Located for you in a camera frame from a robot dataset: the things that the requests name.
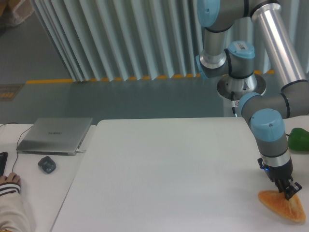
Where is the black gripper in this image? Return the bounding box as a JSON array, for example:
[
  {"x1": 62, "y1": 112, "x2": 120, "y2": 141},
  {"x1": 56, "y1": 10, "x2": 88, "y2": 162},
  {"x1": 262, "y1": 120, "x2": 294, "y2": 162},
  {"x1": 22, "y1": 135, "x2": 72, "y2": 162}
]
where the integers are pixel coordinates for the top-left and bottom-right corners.
[{"x1": 258, "y1": 158, "x2": 302, "y2": 200}]

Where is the triangular golden bread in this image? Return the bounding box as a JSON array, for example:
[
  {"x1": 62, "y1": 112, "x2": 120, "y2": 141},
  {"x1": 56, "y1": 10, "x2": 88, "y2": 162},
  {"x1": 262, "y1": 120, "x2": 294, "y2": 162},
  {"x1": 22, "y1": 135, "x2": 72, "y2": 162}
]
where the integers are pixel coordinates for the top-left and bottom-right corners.
[{"x1": 258, "y1": 190, "x2": 306, "y2": 223}]

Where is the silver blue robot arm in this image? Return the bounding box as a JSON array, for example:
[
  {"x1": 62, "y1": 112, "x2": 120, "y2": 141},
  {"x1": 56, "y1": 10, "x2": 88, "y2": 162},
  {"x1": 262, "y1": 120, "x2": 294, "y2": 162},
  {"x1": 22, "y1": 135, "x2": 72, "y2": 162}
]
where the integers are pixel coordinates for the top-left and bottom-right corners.
[{"x1": 196, "y1": 0, "x2": 309, "y2": 199}]

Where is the cream sleeved forearm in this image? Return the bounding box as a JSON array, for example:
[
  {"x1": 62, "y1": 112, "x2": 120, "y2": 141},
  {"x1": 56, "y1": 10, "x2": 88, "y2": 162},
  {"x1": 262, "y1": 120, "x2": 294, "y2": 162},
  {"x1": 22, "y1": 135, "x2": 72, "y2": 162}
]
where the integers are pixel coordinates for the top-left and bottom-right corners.
[{"x1": 0, "y1": 182, "x2": 31, "y2": 232}]

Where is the person's hand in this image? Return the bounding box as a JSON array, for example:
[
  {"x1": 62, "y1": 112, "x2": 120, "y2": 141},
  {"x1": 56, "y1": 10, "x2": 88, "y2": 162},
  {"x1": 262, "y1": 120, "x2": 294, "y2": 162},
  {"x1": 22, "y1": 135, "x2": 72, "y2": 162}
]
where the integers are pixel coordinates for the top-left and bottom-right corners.
[{"x1": 0, "y1": 172, "x2": 21, "y2": 186}]

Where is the green bell pepper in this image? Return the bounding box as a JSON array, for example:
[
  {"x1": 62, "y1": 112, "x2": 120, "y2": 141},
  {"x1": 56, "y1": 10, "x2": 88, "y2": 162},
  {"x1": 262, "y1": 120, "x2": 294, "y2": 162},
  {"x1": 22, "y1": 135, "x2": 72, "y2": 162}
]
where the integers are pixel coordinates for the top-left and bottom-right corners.
[{"x1": 288, "y1": 128, "x2": 309, "y2": 152}]

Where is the silver closed laptop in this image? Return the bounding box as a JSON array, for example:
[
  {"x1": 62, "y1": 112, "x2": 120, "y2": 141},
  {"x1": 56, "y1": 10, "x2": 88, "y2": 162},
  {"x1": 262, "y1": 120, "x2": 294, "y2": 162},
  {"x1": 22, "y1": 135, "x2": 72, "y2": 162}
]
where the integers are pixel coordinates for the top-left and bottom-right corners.
[{"x1": 16, "y1": 117, "x2": 93, "y2": 155}]

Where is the white folding partition screen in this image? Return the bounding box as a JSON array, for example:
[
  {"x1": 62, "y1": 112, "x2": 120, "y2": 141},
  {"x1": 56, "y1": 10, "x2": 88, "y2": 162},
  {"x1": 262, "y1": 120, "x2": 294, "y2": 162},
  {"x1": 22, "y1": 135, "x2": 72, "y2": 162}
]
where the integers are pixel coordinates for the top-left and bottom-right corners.
[{"x1": 31, "y1": 0, "x2": 309, "y2": 82}]

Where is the black keyboard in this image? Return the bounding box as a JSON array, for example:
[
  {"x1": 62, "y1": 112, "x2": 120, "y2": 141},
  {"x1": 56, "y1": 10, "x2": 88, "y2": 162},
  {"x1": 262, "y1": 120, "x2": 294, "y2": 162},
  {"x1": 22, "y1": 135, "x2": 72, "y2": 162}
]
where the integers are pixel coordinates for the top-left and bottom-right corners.
[{"x1": 0, "y1": 152, "x2": 8, "y2": 176}]

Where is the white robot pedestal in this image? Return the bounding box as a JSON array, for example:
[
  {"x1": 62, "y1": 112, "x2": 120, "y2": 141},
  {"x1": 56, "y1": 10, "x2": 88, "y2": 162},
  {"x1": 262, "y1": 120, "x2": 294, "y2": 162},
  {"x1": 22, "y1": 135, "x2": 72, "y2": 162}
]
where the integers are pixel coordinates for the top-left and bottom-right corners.
[{"x1": 223, "y1": 98, "x2": 242, "y2": 117}]

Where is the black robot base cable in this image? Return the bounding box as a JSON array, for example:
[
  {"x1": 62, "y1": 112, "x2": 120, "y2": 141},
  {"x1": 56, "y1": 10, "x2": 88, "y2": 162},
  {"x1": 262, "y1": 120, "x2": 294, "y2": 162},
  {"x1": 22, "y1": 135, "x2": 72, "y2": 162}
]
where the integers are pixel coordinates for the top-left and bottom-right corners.
[{"x1": 230, "y1": 90, "x2": 239, "y2": 117}]

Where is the thin black cable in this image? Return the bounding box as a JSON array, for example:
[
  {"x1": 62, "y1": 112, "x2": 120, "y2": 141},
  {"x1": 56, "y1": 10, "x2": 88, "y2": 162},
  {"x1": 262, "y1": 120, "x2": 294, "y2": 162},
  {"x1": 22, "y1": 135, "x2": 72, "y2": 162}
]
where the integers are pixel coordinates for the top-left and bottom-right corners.
[{"x1": 0, "y1": 122, "x2": 34, "y2": 174}]

